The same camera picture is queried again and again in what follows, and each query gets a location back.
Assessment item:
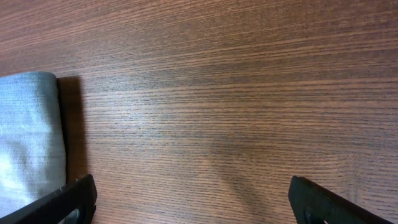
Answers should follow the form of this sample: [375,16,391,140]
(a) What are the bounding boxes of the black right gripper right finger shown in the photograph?
[288,176,392,224]

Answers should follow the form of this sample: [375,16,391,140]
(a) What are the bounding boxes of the light blue denim shorts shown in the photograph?
[1,72,66,217]

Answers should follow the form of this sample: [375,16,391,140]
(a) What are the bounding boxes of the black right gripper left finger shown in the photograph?
[1,174,97,224]

